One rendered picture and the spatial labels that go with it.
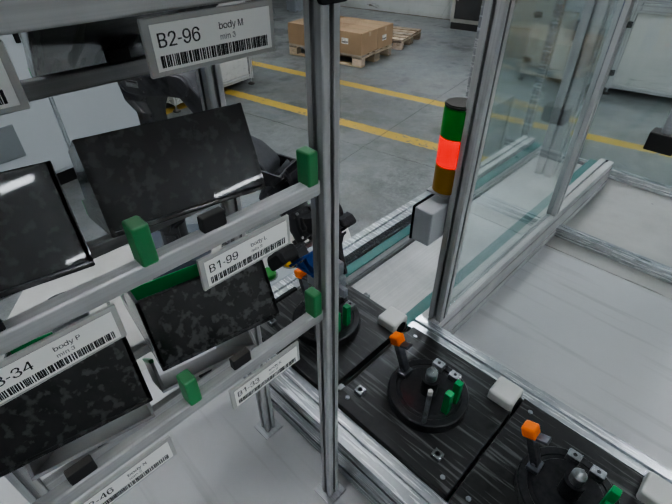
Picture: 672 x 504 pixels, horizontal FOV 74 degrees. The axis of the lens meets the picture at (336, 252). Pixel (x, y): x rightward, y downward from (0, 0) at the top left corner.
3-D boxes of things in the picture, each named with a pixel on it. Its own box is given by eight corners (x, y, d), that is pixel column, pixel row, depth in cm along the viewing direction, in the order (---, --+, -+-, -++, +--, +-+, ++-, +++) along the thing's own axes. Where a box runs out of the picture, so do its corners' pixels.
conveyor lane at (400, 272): (251, 357, 100) (246, 327, 94) (457, 212, 148) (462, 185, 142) (343, 442, 85) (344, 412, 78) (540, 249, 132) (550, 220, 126)
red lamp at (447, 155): (430, 163, 77) (433, 136, 74) (446, 154, 80) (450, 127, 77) (455, 172, 74) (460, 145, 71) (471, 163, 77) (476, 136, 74)
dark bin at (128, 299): (125, 307, 67) (105, 262, 65) (207, 274, 73) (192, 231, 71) (162, 372, 43) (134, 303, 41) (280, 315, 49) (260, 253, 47)
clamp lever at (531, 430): (526, 465, 67) (520, 427, 65) (532, 455, 68) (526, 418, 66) (550, 476, 65) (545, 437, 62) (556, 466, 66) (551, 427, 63)
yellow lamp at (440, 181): (426, 188, 80) (430, 163, 77) (442, 179, 83) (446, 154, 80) (450, 198, 77) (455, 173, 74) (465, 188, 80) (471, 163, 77)
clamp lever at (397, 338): (397, 371, 81) (388, 336, 78) (404, 364, 82) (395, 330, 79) (413, 377, 78) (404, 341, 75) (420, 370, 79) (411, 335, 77)
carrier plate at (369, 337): (246, 329, 95) (245, 322, 94) (327, 276, 108) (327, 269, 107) (325, 399, 82) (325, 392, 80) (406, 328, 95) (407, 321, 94)
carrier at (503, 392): (331, 404, 81) (331, 359, 73) (412, 332, 94) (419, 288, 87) (445, 503, 67) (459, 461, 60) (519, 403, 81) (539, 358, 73)
